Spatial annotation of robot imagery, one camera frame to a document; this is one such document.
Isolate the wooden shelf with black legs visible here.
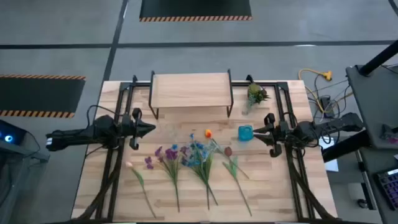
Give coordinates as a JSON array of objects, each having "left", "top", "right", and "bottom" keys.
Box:
[{"left": 148, "top": 68, "right": 234, "bottom": 121}]

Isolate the black backlit keyboard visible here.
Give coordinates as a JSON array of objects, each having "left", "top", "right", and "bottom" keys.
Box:
[{"left": 376, "top": 167, "right": 398, "bottom": 212}]

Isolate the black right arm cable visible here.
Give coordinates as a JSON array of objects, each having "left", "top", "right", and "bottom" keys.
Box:
[{"left": 306, "top": 124, "right": 338, "bottom": 152}]

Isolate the pink artificial tulip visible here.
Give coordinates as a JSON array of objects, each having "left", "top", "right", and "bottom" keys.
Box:
[{"left": 125, "top": 161, "right": 157, "bottom": 219}]

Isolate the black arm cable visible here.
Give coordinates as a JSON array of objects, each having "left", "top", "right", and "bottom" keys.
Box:
[
  {"left": 86, "top": 105, "right": 125, "bottom": 127},
  {"left": 306, "top": 124, "right": 338, "bottom": 152}
]

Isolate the purple artificial flower bunch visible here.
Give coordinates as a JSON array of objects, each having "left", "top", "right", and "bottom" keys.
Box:
[{"left": 144, "top": 144, "right": 191, "bottom": 213}]

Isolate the orange artificial tulip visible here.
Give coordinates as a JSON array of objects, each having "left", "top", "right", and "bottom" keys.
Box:
[{"left": 204, "top": 129, "right": 250, "bottom": 180}]

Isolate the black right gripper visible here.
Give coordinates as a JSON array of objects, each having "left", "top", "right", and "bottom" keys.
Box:
[{"left": 252, "top": 113, "right": 294, "bottom": 158}]

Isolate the yellow extension cord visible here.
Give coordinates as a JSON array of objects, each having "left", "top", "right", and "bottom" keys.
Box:
[{"left": 297, "top": 68, "right": 333, "bottom": 114}]

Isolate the white artificial flower bunch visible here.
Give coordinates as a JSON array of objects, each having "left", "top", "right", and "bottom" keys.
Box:
[{"left": 198, "top": 141, "right": 219, "bottom": 207}]

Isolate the white paper sheet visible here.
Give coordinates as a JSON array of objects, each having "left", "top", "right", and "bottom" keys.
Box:
[{"left": 318, "top": 136, "right": 340, "bottom": 172}]

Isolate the black aluminium table frame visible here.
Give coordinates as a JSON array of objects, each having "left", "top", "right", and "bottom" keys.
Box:
[{"left": 73, "top": 74, "right": 338, "bottom": 223}]

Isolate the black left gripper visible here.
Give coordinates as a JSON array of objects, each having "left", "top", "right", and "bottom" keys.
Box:
[{"left": 122, "top": 108, "right": 157, "bottom": 151}]

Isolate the blue artificial flower bunch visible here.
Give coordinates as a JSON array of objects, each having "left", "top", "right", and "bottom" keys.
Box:
[{"left": 181, "top": 133, "right": 215, "bottom": 212}]

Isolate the black metal beam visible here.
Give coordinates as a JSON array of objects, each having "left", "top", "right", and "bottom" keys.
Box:
[
  {"left": 359, "top": 39, "right": 398, "bottom": 77},
  {"left": 322, "top": 129, "right": 373, "bottom": 163}
]

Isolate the black hazard-striped floor mat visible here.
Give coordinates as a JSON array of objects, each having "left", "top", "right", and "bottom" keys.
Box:
[
  {"left": 139, "top": 0, "right": 253, "bottom": 22},
  {"left": 0, "top": 73, "right": 86, "bottom": 119}
]

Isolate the grey desk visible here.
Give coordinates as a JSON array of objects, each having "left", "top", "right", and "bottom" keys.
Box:
[{"left": 345, "top": 63, "right": 398, "bottom": 224}]

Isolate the blue patterned glass vase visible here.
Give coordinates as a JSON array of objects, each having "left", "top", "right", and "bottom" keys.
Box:
[{"left": 238, "top": 124, "right": 254, "bottom": 142}]

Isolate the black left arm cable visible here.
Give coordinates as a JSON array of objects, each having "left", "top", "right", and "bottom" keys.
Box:
[{"left": 86, "top": 105, "right": 125, "bottom": 127}]

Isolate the black computer with blue light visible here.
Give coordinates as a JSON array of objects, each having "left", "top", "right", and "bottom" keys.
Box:
[{"left": 0, "top": 119, "right": 27, "bottom": 146}]

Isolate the black power cable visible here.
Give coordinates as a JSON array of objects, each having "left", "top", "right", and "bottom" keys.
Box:
[{"left": 306, "top": 73, "right": 355, "bottom": 119}]

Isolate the black power strip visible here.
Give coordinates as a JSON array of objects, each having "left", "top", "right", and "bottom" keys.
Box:
[{"left": 320, "top": 95, "right": 335, "bottom": 119}]

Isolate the dark red artificial tulip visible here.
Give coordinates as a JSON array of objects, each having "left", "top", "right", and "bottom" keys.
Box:
[{"left": 222, "top": 146, "right": 252, "bottom": 217}]

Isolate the grey equipment stand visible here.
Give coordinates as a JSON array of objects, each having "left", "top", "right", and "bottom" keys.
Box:
[{"left": 0, "top": 141, "right": 50, "bottom": 224}]

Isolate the small purple flower sprig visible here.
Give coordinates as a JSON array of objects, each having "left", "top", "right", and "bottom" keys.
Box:
[{"left": 381, "top": 123, "right": 398, "bottom": 144}]

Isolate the small potted succulent plant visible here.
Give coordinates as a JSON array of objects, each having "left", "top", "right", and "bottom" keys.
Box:
[{"left": 245, "top": 82, "right": 271, "bottom": 110}]

